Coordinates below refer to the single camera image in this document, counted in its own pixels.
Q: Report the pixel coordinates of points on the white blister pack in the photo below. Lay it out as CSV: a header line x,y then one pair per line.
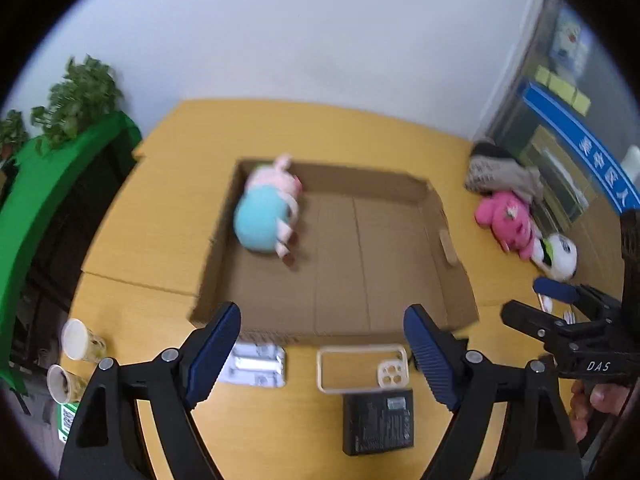
x,y
260,365

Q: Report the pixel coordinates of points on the person's right hand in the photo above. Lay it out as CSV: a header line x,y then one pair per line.
x,y
600,400

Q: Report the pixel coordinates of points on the blue and white poster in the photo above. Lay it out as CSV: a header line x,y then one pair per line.
x,y
567,40

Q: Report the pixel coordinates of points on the white rounded object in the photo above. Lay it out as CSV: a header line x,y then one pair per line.
x,y
632,162

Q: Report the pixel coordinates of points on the printed paper cup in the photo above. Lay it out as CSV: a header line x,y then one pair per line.
x,y
77,340
62,385

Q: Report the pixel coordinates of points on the shallow cardboard box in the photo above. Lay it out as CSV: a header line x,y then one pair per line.
x,y
360,260

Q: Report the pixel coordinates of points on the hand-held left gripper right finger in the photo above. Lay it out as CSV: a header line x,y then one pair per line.
x,y
430,355

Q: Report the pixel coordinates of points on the blue sign banner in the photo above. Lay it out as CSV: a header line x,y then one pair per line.
x,y
565,120

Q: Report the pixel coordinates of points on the yellow sticky note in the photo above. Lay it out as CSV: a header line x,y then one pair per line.
x,y
557,81
542,74
571,92
583,103

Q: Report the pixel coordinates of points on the small green potted plant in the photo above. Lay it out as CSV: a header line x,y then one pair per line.
x,y
12,130

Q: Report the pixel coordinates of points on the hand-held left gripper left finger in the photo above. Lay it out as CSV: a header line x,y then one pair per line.
x,y
215,355

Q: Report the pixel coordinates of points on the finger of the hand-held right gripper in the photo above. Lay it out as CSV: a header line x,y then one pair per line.
x,y
555,287
530,320

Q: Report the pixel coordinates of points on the large green potted plant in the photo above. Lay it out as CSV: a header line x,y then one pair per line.
x,y
80,95

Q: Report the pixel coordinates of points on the clear phone case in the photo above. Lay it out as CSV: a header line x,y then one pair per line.
x,y
392,375

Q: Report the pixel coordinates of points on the grey printed cloth bag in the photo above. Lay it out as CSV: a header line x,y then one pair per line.
x,y
495,170

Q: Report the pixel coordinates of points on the pink plush toy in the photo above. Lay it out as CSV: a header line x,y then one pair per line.
x,y
505,217

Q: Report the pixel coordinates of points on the green code sticker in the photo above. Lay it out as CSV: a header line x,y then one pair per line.
x,y
69,422

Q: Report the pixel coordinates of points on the pink and blue pig plush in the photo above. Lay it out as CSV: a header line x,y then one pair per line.
x,y
260,215

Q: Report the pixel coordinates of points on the green cloth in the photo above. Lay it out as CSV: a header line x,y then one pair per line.
x,y
50,170

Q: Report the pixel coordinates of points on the black rectangular battery pack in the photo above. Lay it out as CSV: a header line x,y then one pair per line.
x,y
375,422

